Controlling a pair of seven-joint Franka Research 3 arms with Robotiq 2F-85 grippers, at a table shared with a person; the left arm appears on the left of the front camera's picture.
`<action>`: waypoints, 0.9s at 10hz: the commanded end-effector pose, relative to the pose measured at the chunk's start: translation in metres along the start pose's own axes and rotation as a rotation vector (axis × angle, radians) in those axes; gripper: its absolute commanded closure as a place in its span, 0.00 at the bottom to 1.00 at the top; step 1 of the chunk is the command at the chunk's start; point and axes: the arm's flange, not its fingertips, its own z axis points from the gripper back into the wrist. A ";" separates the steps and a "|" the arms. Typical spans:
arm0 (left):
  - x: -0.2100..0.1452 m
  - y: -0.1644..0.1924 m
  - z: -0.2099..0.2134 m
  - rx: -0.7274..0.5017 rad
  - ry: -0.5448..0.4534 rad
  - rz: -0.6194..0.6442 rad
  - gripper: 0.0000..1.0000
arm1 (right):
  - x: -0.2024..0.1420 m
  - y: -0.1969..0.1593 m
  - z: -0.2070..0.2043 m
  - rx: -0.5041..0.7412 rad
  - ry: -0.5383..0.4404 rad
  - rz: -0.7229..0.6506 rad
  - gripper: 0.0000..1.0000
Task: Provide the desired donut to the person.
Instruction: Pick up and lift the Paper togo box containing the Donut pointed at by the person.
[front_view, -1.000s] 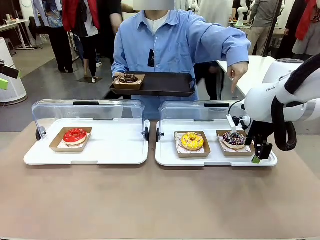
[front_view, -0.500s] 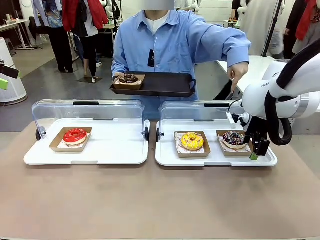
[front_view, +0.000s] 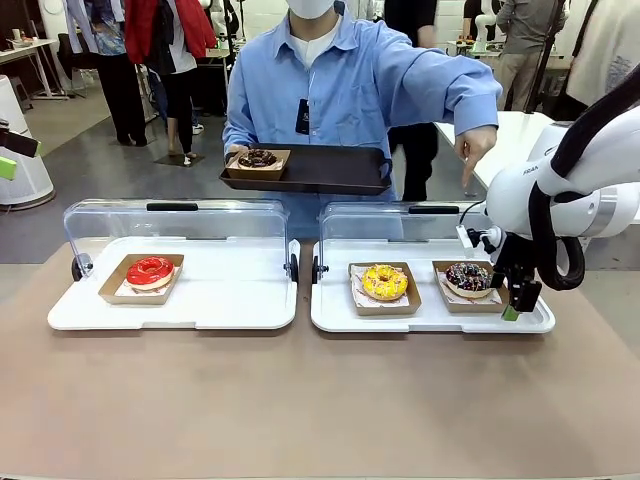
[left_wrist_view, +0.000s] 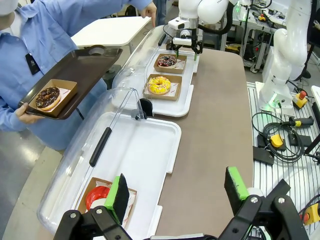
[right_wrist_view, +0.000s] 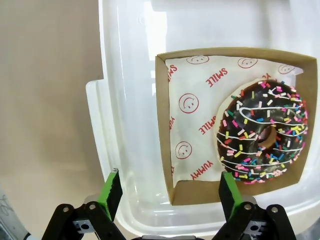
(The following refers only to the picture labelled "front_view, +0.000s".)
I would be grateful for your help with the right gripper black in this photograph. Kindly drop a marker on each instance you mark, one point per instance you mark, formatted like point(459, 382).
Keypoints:
point(517, 255)

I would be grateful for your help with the cardboard tray box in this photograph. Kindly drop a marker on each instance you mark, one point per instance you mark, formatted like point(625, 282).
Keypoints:
point(385, 309)
point(470, 306)
point(107, 295)
point(250, 174)

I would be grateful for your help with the person right forearm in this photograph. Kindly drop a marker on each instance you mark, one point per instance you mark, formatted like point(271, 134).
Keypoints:
point(235, 130)

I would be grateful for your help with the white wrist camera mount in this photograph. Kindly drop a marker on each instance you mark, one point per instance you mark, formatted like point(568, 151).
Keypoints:
point(492, 236)

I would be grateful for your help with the person left forearm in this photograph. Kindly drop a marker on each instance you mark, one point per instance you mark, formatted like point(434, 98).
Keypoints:
point(477, 110)

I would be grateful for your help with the red glazed donut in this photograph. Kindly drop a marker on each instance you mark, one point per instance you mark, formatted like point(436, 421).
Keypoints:
point(137, 275)

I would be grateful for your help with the white side table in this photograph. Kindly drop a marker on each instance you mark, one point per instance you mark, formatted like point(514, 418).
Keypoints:
point(510, 135)

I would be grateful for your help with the black serving tray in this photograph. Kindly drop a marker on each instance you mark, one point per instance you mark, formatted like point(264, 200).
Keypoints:
point(330, 172)

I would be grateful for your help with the bystander in black clothes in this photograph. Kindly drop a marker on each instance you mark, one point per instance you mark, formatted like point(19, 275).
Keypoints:
point(415, 150)

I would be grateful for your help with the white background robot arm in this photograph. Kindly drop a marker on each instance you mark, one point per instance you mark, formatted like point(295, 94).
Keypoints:
point(482, 25)

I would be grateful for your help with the person left hand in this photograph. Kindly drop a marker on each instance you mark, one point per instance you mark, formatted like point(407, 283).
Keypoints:
point(475, 150)

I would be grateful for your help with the chocolate donut with nut bits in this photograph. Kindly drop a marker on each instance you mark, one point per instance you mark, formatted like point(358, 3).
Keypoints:
point(250, 162)

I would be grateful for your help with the bystander in khaki trousers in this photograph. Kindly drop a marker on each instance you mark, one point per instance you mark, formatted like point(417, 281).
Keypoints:
point(520, 75)

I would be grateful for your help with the clear display case lid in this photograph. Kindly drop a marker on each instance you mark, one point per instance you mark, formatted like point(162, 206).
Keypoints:
point(380, 225)
point(225, 225)

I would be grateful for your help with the chocolate donut with colourful sprinkles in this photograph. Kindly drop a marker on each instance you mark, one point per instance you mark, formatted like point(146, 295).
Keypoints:
point(457, 287)

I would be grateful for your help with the white desk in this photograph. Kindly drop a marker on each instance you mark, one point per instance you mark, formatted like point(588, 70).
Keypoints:
point(25, 50)

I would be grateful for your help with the bystander in red jacket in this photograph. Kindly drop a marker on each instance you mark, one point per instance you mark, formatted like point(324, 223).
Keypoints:
point(150, 30)

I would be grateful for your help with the white air purifier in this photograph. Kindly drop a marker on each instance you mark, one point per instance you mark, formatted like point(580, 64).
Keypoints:
point(25, 175)

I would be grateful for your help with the printed white paper liner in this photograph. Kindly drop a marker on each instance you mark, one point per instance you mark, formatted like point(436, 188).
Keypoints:
point(445, 295)
point(167, 286)
point(357, 295)

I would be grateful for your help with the bystander in patterned blue shirt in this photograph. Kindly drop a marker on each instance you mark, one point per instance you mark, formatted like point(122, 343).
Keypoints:
point(115, 90)

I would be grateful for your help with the person right hand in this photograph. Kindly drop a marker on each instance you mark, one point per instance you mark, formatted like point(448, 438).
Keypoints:
point(235, 151)

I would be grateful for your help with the yellow glazed donut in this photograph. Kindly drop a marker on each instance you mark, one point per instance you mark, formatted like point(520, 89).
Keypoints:
point(372, 285)

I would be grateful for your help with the bystander in cream coat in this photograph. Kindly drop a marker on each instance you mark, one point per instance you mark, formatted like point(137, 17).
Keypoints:
point(600, 65)

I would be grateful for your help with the person in blue shirt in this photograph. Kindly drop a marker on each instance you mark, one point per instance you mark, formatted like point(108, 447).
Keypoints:
point(340, 90)

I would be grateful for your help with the white display case base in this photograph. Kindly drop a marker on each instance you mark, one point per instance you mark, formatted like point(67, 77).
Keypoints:
point(225, 305)
point(430, 322)

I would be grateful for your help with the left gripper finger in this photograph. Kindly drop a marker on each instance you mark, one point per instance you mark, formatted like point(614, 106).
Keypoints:
point(6, 169)
point(20, 144)

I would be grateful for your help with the white face mask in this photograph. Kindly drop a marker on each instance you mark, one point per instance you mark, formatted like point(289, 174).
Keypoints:
point(310, 7)

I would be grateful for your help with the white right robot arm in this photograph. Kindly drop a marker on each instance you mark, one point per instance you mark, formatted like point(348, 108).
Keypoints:
point(520, 200)

